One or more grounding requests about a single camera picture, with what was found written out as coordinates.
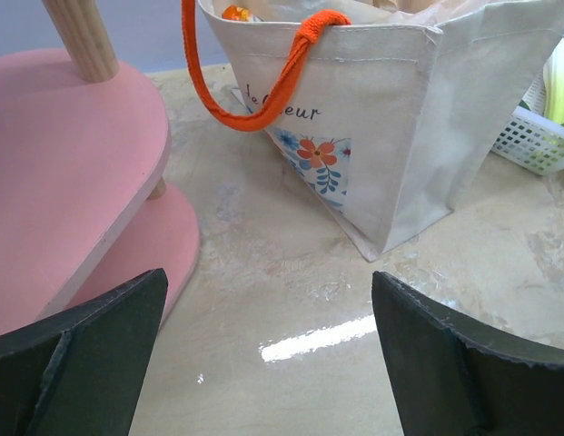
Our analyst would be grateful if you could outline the orange yellow snack bag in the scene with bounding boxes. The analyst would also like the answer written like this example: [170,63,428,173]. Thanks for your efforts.
[222,5,262,23]

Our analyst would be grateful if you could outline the pink three tier shelf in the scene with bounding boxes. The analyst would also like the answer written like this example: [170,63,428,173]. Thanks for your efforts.
[0,1,200,335]

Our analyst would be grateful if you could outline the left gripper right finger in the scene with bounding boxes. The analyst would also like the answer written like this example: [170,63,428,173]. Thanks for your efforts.
[371,272,564,435]

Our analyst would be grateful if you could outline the white plastic basket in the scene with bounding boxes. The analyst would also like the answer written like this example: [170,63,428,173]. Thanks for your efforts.
[491,74,564,176]

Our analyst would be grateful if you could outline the green celery stalks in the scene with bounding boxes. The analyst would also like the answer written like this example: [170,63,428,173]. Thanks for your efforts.
[543,37,564,126]

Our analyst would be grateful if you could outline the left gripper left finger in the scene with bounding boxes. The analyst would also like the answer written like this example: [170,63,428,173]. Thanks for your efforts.
[0,269,168,435]

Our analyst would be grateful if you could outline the canvas tote bag orange handles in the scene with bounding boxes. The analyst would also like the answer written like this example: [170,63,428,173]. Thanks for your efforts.
[181,1,564,261]

